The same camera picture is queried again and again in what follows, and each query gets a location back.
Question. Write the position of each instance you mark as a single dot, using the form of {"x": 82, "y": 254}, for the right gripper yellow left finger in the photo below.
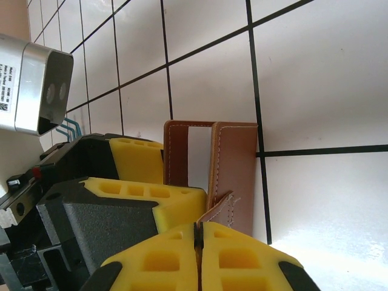
{"x": 151, "y": 263}

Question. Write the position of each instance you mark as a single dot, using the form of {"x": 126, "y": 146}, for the brown leather card holder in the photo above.
{"x": 236, "y": 157}

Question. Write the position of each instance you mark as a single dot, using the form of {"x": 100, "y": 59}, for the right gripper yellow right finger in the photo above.
{"x": 242, "y": 266}

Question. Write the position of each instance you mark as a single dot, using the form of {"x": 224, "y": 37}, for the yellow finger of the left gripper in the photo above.
{"x": 136, "y": 160}
{"x": 121, "y": 218}

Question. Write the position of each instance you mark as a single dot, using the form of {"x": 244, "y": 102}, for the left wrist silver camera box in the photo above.
{"x": 30, "y": 85}

